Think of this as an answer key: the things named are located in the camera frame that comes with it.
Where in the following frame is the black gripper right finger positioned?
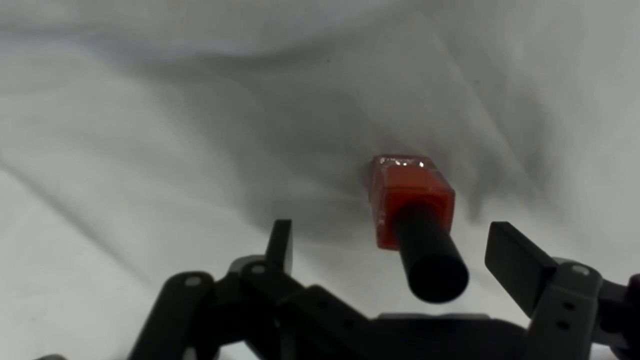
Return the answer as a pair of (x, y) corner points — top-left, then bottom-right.
(484, 219), (640, 360)

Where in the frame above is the red-orange nail polish bottle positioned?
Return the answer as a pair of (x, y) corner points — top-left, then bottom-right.
(367, 154), (473, 306)

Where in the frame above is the white tablecloth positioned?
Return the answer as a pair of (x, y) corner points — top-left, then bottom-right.
(0, 0), (640, 360)

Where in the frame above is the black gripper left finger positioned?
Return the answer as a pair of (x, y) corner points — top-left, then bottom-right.
(127, 218), (417, 360)

